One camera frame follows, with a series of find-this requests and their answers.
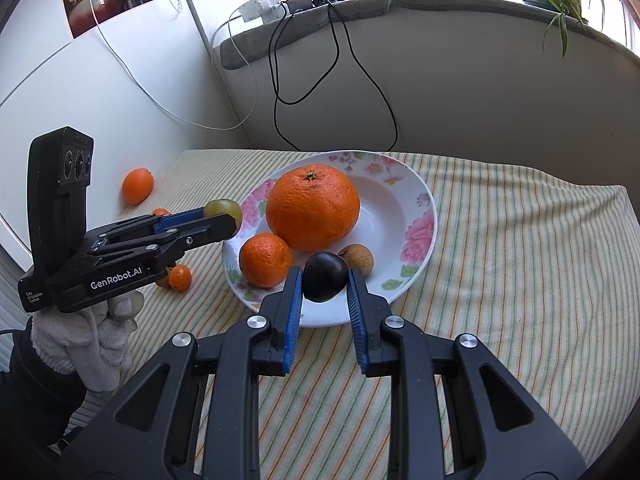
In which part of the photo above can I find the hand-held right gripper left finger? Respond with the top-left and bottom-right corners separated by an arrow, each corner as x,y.
57,266 -> 304,480

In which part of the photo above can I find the white cabinet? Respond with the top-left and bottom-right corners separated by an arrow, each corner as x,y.
0,0 -> 246,261

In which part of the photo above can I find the brown round fruit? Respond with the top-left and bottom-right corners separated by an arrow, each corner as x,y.
338,243 -> 375,278

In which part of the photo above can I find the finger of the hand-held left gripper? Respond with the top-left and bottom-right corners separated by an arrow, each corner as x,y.
150,213 -> 238,261
85,208 -> 221,253

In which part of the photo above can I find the striped table cloth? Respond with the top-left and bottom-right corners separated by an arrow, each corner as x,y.
82,149 -> 628,480

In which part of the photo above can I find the medium mandarin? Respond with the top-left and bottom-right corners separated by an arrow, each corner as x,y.
238,233 -> 294,289

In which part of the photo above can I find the smooth round orange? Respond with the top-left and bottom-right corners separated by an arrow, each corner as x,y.
121,168 -> 155,206

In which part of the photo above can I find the person's left hand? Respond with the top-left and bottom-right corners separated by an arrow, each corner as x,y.
30,290 -> 146,392

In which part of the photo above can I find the dark purple plum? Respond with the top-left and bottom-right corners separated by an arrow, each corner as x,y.
303,252 -> 350,304

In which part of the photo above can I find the black cable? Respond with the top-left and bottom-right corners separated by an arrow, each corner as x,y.
268,0 -> 399,153

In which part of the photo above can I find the person's left forearm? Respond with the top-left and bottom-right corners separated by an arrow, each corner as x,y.
0,327 -> 91,456

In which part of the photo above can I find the green plum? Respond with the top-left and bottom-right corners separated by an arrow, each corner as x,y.
203,198 -> 244,233

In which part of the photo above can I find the floral white plate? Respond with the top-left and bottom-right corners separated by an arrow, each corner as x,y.
221,151 -> 439,329

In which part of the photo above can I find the tiny tangerine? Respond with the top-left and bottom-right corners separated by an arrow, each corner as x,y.
168,264 -> 193,292

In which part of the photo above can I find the white cable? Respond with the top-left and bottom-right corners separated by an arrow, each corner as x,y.
72,0 -> 261,131

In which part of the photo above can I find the black device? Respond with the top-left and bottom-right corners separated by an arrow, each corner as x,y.
285,0 -> 351,13

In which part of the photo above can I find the grey window sill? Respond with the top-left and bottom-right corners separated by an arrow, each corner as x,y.
219,0 -> 640,73

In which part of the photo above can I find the large bumpy mandarin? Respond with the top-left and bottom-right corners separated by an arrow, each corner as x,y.
265,164 -> 361,253

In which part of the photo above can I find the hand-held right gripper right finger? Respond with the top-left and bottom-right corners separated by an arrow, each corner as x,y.
346,267 -> 588,480

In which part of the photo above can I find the white power adapter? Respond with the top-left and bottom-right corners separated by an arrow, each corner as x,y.
238,0 -> 266,23

